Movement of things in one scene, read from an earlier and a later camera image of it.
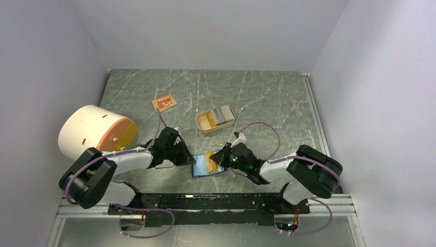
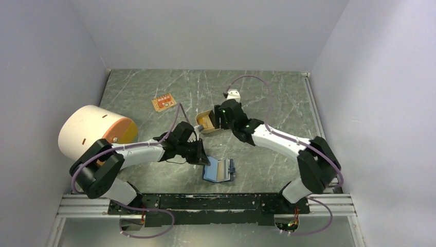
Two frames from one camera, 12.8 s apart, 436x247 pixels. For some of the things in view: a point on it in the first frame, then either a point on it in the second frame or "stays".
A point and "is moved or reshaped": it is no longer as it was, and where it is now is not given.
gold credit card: x=211 y=165 → x=223 y=170
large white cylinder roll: x=87 y=126 stays
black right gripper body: x=231 y=161 → x=225 y=124
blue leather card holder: x=204 y=165 is moved or reshaped
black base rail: x=162 y=209 stays
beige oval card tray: x=203 y=126 stays
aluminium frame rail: x=331 y=205 stays
